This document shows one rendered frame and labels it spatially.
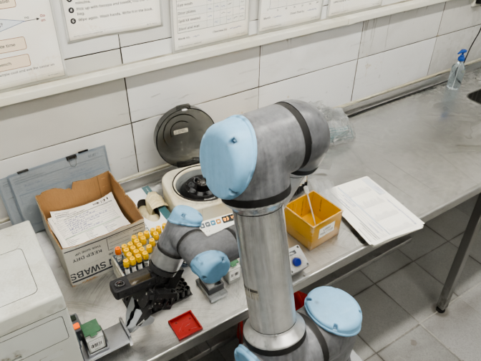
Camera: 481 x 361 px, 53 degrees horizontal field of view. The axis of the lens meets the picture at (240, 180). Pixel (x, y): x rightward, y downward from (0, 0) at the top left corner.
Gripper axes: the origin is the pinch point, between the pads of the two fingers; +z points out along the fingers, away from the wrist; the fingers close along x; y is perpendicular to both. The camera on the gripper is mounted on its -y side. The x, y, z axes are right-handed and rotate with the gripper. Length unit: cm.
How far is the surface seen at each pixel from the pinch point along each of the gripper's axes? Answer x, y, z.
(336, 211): 3, 61, -39
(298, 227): 6, 51, -30
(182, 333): -5.7, 12.7, -2.1
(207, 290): 1.3, 21.5, -10.1
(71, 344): -4.5, -16.4, -1.4
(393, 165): 18, 104, -54
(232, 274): 1.7, 28.7, -15.1
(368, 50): 60, 108, -90
